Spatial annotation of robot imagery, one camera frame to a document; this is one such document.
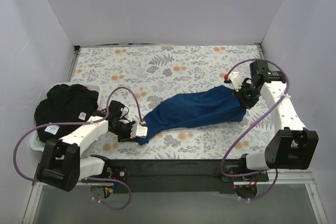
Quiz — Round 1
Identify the floral table cloth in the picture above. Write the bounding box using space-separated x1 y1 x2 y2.
71 45 274 159

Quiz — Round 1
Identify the white paper label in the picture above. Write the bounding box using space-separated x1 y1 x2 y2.
45 124 60 135

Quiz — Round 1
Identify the aluminium frame rail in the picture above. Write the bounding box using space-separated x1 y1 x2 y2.
23 172 328 223

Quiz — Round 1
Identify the white plastic basket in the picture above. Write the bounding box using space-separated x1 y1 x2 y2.
29 82 102 152

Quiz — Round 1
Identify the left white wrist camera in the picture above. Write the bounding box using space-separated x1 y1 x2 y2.
130 122 148 139

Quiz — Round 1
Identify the black t shirt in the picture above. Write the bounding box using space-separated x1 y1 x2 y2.
34 84 99 126

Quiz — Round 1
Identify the blue t shirt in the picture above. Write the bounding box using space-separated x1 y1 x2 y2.
137 86 246 145

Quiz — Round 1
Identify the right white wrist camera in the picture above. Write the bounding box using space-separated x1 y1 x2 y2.
224 71 244 91

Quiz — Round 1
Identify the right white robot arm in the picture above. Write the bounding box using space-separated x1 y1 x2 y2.
225 59 319 181

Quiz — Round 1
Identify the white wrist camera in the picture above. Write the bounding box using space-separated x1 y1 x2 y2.
130 122 148 139
224 71 244 91

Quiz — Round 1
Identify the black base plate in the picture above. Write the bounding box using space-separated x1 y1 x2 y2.
89 158 270 195

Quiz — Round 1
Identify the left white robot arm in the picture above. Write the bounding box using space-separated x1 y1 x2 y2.
36 104 147 191

